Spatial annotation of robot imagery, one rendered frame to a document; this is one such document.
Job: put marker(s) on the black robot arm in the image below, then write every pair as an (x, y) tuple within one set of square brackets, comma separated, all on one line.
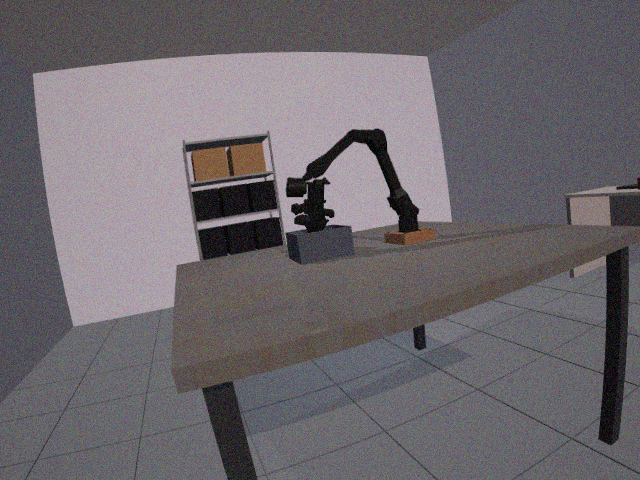
[(377, 143)]

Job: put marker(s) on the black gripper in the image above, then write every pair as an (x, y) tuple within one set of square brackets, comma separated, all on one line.
[(315, 219)]

